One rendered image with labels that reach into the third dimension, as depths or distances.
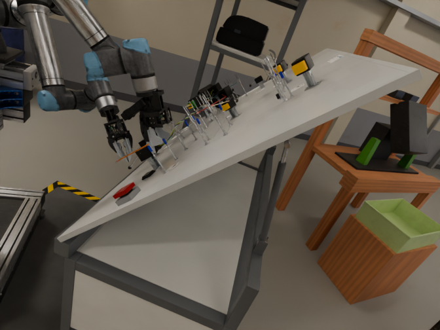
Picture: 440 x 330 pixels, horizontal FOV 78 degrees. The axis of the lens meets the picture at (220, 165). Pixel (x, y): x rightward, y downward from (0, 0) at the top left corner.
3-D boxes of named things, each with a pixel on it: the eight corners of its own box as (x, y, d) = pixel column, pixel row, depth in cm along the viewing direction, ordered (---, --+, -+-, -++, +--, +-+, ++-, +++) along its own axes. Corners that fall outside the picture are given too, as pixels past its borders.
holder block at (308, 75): (325, 74, 86) (313, 48, 83) (318, 86, 78) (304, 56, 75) (311, 81, 89) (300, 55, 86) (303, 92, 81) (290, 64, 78)
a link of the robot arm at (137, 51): (120, 40, 84) (147, 36, 86) (129, 77, 89) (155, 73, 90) (116, 40, 77) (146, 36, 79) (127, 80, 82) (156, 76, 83)
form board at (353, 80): (184, 130, 191) (182, 128, 190) (328, 50, 152) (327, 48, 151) (60, 242, 86) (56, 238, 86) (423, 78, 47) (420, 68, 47)
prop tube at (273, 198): (255, 247, 89) (276, 163, 75) (256, 241, 91) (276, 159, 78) (265, 249, 88) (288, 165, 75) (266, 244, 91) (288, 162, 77)
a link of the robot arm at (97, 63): (94, 73, 90) (128, 68, 92) (89, 83, 81) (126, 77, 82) (86, 48, 86) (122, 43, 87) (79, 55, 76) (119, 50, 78)
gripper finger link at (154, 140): (162, 155, 92) (158, 128, 89) (147, 155, 94) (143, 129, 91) (167, 152, 95) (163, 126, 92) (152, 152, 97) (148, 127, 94)
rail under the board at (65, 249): (53, 252, 89) (54, 238, 86) (179, 137, 194) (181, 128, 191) (68, 258, 89) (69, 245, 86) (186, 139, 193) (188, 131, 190)
